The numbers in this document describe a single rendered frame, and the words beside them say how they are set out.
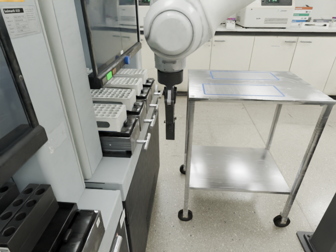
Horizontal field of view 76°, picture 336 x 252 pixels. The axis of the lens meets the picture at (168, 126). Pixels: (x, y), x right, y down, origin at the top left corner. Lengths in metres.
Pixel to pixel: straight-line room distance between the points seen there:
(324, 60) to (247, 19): 1.12
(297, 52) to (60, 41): 3.00
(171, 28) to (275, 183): 1.17
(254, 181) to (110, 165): 0.90
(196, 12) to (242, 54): 2.66
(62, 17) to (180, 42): 0.26
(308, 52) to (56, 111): 3.11
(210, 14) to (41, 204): 0.44
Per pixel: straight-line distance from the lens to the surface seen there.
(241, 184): 1.33
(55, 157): 0.49
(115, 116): 0.68
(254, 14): 3.02
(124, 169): 0.67
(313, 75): 3.45
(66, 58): 0.52
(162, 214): 1.48
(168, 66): 0.60
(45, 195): 0.45
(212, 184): 1.29
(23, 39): 0.42
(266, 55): 3.14
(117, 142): 0.70
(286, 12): 3.13
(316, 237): 1.49
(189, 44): 0.39
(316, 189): 1.94
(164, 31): 0.38
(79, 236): 0.45
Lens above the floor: 1.17
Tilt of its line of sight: 30 degrees down
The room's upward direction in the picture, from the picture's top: straight up
